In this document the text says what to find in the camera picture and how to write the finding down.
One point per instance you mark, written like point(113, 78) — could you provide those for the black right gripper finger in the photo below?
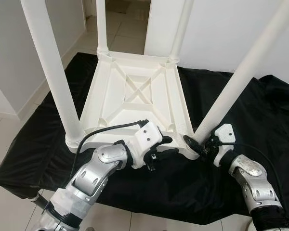
point(191, 142)

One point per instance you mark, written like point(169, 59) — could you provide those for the white plastic table leg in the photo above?
point(101, 24)
point(245, 72)
point(182, 24)
point(48, 62)

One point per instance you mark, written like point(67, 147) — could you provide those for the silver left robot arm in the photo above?
point(91, 178)

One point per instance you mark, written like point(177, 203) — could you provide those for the black cloth table cover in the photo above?
point(183, 192)

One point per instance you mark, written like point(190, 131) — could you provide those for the black metal folding table leg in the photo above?
point(39, 202)

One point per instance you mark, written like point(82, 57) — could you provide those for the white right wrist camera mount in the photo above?
point(225, 137)

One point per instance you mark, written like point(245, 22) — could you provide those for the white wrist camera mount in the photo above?
point(147, 139)
point(225, 137)

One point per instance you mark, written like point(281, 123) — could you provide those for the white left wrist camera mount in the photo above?
point(147, 139)

